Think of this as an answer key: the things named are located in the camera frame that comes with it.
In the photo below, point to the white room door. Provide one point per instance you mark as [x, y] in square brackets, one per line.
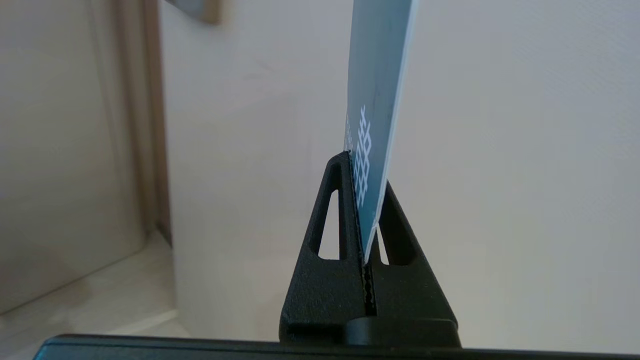
[500, 175]

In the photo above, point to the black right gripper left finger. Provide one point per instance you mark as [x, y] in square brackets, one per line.
[325, 300]

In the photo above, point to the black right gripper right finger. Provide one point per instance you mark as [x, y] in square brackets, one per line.
[415, 295]

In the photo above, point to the white and blue door hanger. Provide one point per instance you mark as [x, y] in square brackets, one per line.
[377, 100]

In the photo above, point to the brown door lock plate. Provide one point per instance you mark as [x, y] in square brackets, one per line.
[200, 10]

